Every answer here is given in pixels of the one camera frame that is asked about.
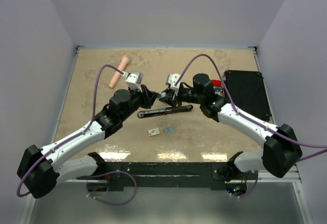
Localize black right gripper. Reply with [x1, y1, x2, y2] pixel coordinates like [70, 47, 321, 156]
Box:
[160, 84, 204, 108]

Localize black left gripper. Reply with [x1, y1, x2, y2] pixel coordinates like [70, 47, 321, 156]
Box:
[120, 83, 158, 121]

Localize black stapler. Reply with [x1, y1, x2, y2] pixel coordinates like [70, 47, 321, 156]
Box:
[137, 105, 193, 119]

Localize staple tray with staples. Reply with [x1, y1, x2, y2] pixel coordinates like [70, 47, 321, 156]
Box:
[163, 126, 176, 134]

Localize grey staple box sleeve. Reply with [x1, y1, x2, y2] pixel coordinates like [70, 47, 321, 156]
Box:
[148, 128, 160, 137]

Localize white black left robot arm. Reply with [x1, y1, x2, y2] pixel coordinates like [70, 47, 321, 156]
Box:
[16, 84, 158, 198]

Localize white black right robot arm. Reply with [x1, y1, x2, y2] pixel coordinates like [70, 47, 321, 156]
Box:
[160, 73, 302, 181]

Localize pink toy microphone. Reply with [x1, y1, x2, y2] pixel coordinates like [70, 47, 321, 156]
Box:
[108, 55, 130, 88]

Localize red toy block car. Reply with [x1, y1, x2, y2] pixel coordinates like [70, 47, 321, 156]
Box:
[212, 79, 222, 92]

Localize black hard case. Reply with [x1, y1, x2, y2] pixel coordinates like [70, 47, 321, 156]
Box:
[224, 70, 272, 122]

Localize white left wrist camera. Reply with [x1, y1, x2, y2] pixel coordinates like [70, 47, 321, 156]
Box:
[122, 71, 143, 92]

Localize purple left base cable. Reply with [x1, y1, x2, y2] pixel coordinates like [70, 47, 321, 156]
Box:
[85, 170, 138, 205]

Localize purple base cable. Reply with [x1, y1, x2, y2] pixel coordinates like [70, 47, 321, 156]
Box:
[228, 172, 259, 199]
[85, 170, 138, 205]

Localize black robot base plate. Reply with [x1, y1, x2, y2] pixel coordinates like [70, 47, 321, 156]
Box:
[86, 161, 258, 192]

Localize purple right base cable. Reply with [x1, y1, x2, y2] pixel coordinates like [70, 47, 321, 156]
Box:
[228, 172, 259, 199]

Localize aluminium frame rail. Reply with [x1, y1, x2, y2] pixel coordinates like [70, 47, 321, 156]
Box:
[258, 165, 302, 183]

